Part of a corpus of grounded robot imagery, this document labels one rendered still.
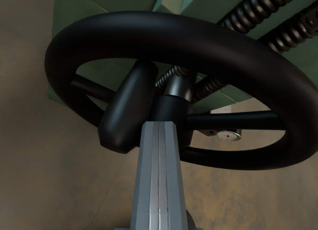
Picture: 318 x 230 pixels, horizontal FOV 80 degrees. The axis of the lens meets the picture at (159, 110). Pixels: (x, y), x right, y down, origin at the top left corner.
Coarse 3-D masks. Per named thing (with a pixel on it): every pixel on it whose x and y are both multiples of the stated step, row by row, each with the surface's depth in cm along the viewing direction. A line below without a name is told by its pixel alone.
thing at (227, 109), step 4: (220, 108) 57; (224, 108) 58; (228, 108) 59; (208, 112) 55; (212, 112) 55; (216, 112) 56; (220, 112) 56; (224, 112) 57; (228, 112) 58; (200, 132) 61; (204, 132) 60; (208, 132) 59; (212, 132) 58
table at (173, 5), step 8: (160, 0) 19; (168, 0) 19; (176, 0) 20; (160, 8) 19; (168, 8) 19; (176, 8) 19; (304, 72) 33; (312, 72) 32; (312, 80) 34; (248, 96) 27
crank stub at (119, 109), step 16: (144, 64) 12; (128, 80) 11; (144, 80) 11; (128, 96) 10; (144, 96) 11; (112, 112) 10; (128, 112) 10; (144, 112) 11; (112, 128) 10; (128, 128) 10; (112, 144) 10; (128, 144) 10
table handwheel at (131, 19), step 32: (64, 32) 13; (96, 32) 11; (128, 32) 11; (160, 32) 10; (192, 32) 10; (224, 32) 10; (64, 64) 15; (192, 64) 11; (224, 64) 10; (256, 64) 10; (288, 64) 11; (64, 96) 22; (96, 96) 21; (160, 96) 22; (256, 96) 12; (288, 96) 11; (192, 128) 20; (224, 128) 18; (256, 128) 16; (288, 128) 14; (192, 160) 32; (224, 160) 29; (256, 160) 24; (288, 160) 19
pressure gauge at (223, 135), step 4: (216, 132) 50; (220, 132) 50; (224, 132) 49; (228, 132) 47; (232, 132) 47; (236, 132) 47; (240, 132) 48; (220, 136) 52; (224, 136) 51; (232, 136) 50; (236, 136) 49; (240, 136) 48; (228, 140) 52; (232, 140) 52; (236, 140) 51
